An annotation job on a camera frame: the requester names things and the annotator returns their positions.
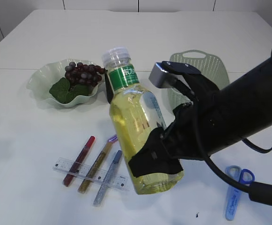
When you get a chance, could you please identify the clear plastic ruler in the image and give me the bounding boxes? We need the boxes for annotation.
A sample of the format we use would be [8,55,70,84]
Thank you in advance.
[52,157,130,191]

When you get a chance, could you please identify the black mesh pen holder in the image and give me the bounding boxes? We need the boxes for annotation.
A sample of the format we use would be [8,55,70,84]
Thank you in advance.
[104,69,114,104]

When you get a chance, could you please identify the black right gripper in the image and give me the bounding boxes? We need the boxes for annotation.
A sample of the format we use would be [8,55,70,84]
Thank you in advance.
[128,74,220,178]

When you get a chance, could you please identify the yellow tea bottle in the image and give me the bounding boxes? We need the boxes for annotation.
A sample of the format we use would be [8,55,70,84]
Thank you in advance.
[102,47,184,195]

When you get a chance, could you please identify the pale green wavy plate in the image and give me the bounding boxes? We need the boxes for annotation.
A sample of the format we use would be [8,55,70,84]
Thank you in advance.
[26,59,99,108]

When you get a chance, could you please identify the gold glitter glue pen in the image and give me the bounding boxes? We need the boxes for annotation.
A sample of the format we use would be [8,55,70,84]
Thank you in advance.
[78,141,112,194]

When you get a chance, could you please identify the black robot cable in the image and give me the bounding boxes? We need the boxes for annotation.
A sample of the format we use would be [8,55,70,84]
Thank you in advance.
[194,121,272,209]

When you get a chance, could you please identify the red glitter glue pen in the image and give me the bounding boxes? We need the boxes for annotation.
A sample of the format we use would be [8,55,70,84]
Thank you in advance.
[63,136,95,187]

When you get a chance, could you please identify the pale green plastic basket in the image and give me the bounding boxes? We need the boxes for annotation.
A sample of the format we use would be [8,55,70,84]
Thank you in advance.
[167,50,230,111]

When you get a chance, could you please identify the pink purple scissors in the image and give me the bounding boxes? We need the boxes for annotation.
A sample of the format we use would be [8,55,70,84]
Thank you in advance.
[108,135,118,143]

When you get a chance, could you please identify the red artificial grape bunch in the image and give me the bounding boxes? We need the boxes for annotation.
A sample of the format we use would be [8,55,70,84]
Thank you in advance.
[49,61,105,104]

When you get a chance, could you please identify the silver glitter glue pen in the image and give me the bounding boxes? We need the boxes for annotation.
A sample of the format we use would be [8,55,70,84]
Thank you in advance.
[93,150,122,207]

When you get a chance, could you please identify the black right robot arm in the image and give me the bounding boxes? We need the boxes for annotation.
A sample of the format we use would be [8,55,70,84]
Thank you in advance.
[128,51,272,177]

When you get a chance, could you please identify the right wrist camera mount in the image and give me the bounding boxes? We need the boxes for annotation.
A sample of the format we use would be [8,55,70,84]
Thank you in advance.
[149,61,201,89]

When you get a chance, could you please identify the blue scissors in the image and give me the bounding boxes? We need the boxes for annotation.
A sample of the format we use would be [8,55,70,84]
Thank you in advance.
[225,165,255,221]

